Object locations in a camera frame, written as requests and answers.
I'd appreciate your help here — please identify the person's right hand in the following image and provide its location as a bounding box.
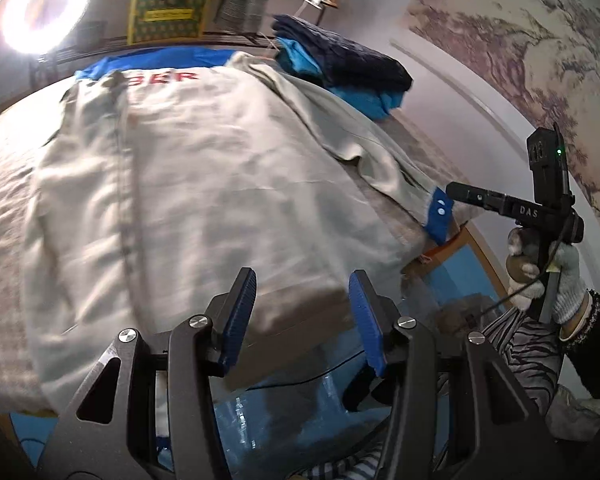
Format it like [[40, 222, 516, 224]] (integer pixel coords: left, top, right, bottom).
[[505, 227, 588, 326]]

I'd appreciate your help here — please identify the folded light blue jacket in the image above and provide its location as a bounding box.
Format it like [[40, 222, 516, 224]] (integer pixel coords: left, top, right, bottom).
[[275, 37, 406, 121]]

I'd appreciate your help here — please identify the grey and blue jacket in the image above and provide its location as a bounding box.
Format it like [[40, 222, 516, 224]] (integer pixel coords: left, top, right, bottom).
[[22, 47, 456, 408]]

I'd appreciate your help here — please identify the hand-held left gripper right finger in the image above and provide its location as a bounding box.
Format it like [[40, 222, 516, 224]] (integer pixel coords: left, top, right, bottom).
[[348, 270, 556, 480]]

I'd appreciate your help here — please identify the landscape wall painting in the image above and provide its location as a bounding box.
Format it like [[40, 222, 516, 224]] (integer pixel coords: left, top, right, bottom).
[[405, 0, 600, 221]]

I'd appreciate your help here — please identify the person's zebra print clothing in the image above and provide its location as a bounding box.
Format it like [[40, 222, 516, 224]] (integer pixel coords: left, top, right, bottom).
[[430, 307, 568, 466]]

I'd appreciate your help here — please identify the yellow patterned box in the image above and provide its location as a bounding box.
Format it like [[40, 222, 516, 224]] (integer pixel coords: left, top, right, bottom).
[[128, 0, 213, 45]]

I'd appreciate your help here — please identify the clear plastic sheet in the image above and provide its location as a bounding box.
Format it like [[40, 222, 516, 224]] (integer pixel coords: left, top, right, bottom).
[[155, 240, 511, 480]]

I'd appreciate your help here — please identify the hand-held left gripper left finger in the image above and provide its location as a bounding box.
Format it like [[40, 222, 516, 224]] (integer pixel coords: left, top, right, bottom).
[[52, 266, 257, 480]]

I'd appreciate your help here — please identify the folded navy quilted jacket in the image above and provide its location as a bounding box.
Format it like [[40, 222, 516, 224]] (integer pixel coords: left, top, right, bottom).
[[271, 14, 415, 93]]

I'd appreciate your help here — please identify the ring light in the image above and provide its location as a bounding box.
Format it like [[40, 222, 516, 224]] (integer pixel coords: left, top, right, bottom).
[[0, 0, 93, 57]]

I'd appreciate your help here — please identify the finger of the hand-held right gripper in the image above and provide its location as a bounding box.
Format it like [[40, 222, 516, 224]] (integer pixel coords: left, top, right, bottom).
[[446, 182, 504, 217]]

